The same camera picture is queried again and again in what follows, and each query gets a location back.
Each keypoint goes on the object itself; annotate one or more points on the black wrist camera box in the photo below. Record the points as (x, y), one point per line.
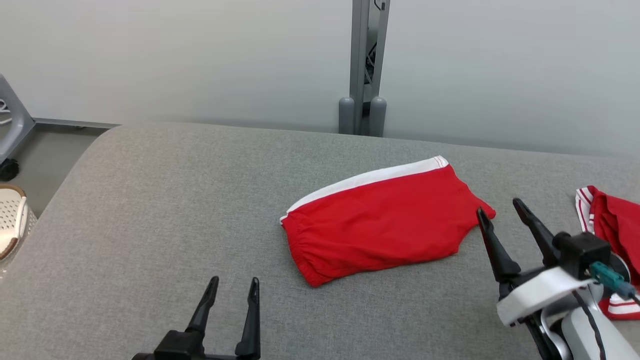
(582, 252)
(175, 345)

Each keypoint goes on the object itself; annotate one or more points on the cream perforated laundry basket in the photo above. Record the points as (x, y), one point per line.
(12, 220)

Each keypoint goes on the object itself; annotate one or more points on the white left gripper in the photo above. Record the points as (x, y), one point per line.
(220, 357)

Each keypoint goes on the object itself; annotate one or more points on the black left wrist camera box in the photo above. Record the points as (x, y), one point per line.
(175, 345)

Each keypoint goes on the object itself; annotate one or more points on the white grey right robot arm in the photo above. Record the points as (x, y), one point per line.
(580, 335)

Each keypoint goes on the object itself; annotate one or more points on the red shorts with white stripe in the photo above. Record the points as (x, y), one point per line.
(380, 230)

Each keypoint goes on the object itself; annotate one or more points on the red jersey with white trim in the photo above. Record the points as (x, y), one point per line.
(620, 220)

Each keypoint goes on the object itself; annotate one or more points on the grey metal post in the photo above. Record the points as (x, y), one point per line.
(359, 50)

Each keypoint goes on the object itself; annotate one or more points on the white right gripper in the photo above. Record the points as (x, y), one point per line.
(540, 295)

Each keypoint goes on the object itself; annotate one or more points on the grey metal frame stand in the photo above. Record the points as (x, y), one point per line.
(15, 120)

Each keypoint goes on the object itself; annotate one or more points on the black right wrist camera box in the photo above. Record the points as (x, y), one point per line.
(582, 252)

